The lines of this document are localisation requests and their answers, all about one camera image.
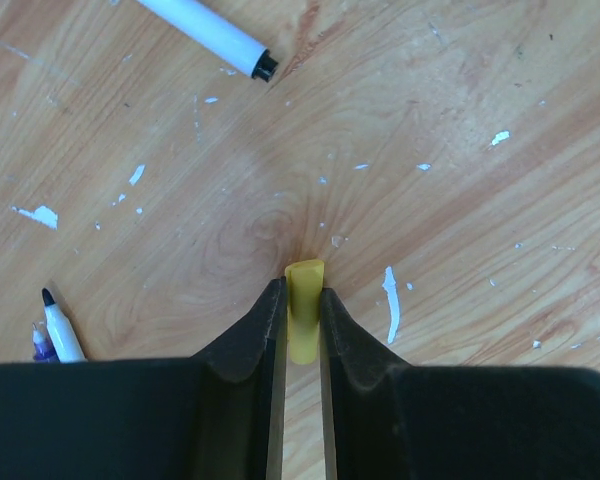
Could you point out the yellow pen cap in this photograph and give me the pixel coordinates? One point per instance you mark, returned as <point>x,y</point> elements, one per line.
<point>304,281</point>

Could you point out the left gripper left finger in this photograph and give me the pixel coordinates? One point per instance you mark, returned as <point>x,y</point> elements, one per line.
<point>217,414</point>

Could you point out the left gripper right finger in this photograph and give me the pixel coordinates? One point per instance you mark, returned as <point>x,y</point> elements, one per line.
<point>385,418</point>

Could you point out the white pen black end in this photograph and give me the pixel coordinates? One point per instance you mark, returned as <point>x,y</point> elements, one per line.
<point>225,40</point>

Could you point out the white pen black tip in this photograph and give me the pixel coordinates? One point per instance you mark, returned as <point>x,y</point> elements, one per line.
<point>60,331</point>

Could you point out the dark purple pen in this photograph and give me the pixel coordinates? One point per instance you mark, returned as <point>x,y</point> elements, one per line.
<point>44,351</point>

